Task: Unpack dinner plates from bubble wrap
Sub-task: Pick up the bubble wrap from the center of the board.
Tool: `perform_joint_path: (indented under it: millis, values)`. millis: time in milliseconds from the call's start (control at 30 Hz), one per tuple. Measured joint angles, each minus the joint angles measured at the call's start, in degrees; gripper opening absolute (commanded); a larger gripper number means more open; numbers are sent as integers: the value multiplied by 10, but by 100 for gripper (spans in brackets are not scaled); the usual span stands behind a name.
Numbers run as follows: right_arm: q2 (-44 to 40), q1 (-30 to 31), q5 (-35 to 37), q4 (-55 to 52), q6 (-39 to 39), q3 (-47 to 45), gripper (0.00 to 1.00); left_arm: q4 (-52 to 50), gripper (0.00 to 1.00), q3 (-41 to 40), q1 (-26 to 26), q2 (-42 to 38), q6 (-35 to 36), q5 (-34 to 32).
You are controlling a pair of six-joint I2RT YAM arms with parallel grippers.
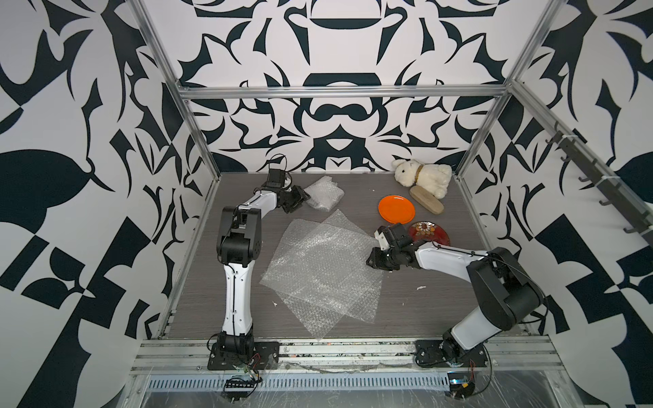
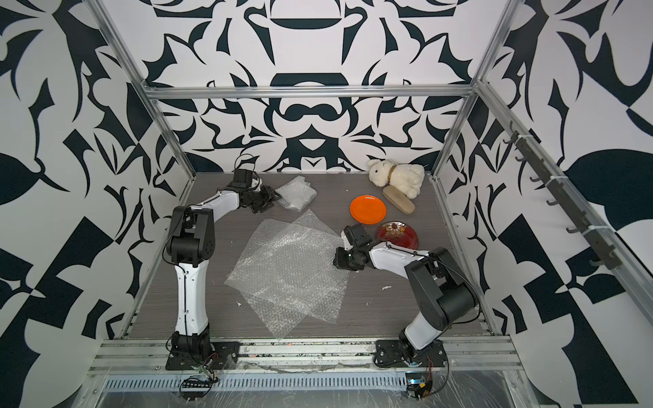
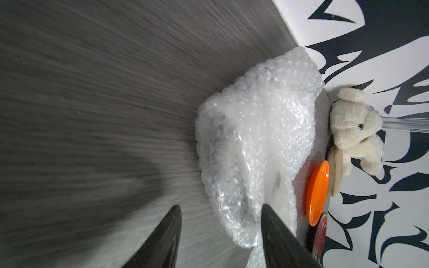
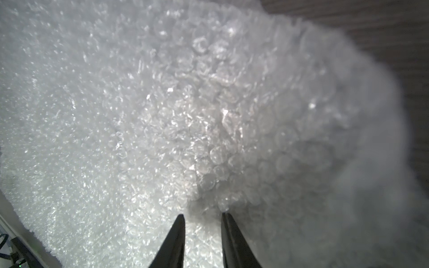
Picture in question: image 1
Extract red floral dinner plate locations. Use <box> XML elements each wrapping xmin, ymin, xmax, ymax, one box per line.
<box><xmin>408</xmin><ymin>221</ymin><xmax>451</xmax><ymax>246</ymax></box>

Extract orange bubble plate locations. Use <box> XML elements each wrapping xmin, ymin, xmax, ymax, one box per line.
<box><xmin>378</xmin><ymin>195</ymin><xmax>416</xmax><ymax>224</ymax></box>

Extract clear bubble wrap sheet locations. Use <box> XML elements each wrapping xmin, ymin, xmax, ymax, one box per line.
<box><xmin>277</xmin><ymin>209</ymin><xmax>365</xmax><ymax>340</ymax></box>
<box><xmin>261</xmin><ymin>219</ymin><xmax>384</xmax><ymax>323</ymax></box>

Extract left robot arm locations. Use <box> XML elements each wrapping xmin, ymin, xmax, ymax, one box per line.
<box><xmin>216</xmin><ymin>168</ymin><xmax>309</xmax><ymax>361</ymax></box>

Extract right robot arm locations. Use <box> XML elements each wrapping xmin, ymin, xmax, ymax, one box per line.
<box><xmin>367</xmin><ymin>224</ymin><xmax>545</xmax><ymax>367</ymax></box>

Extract tan wooden brush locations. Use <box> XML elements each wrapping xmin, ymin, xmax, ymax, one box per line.
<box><xmin>409</xmin><ymin>185</ymin><xmax>445</xmax><ymax>215</ymax></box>

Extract white plush bunny toy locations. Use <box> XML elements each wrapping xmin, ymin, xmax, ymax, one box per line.
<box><xmin>391</xmin><ymin>159</ymin><xmax>452</xmax><ymax>199</ymax></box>

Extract right electronics board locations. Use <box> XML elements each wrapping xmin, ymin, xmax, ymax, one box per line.
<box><xmin>447</xmin><ymin>372</ymin><xmax>475</xmax><ymax>401</ymax></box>

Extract electronics board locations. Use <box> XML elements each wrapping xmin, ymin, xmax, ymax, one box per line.
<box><xmin>447</xmin><ymin>372</ymin><xmax>475</xmax><ymax>401</ymax></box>
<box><xmin>221</xmin><ymin>374</ymin><xmax>263</xmax><ymax>401</ymax></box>

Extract left electronics board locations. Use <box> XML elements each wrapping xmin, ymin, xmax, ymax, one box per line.
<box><xmin>221</xmin><ymin>374</ymin><xmax>263</xmax><ymax>401</ymax></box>

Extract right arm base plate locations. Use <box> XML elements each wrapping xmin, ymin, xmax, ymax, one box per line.
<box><xmin>415</xmin><ymin>338</ymin><xmax>488</xmax><ymax>368</ymax></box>

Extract aluminium frame rail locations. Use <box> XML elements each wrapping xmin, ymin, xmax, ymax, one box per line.
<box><xmin>178</xmin><ymin>84</ymin><xmax>506</xmax><ymax>100</ymax></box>

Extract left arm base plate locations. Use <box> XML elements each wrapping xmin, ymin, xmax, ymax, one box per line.
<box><xmin>207</xmin><ymin>342</ymin><xmax>281</xmax><ymax>371</ymax></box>

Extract black wall hook rail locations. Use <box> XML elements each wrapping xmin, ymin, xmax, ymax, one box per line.
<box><xmin>544</xmin><ymin>122</ymin><xmax>652</xmax><ymax>246</ymax></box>

